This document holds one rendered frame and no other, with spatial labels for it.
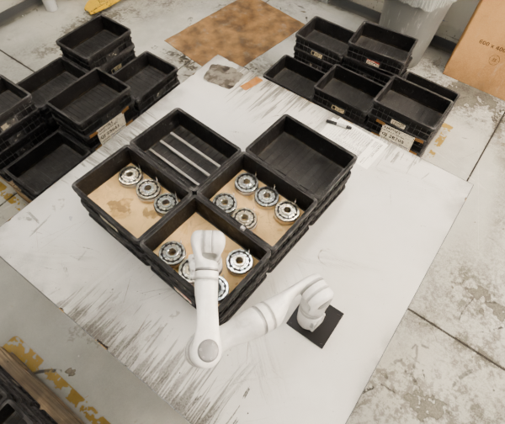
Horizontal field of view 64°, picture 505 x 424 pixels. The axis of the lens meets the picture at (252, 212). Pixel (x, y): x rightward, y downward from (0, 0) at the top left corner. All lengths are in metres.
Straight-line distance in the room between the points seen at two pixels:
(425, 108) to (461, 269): 1.03
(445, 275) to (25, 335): 2.45
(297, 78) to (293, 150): 1.32
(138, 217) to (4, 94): 1.54
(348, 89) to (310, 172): 1.24
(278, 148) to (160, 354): 1.02
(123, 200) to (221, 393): 0.86
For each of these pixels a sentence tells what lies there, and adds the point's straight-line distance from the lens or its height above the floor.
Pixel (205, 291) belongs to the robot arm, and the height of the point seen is 1.16.
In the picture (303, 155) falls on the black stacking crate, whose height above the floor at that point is 0.83.
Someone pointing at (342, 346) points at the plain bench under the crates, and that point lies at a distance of 1.65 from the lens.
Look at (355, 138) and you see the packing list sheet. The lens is 2.20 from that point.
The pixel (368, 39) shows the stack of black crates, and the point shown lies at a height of 0.50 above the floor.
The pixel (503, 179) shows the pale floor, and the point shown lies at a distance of 3.40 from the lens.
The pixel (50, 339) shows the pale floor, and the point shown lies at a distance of 2.54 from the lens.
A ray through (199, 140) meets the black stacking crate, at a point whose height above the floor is 0.83.
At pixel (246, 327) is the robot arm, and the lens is 1.23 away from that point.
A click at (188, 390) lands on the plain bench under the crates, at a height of 0.70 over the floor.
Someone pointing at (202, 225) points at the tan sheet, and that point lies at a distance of 1.65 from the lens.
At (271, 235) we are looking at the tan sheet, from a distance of 1.63.
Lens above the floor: 2.25
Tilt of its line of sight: 58 degrees down
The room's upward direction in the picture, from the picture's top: 3 degrees clockwise
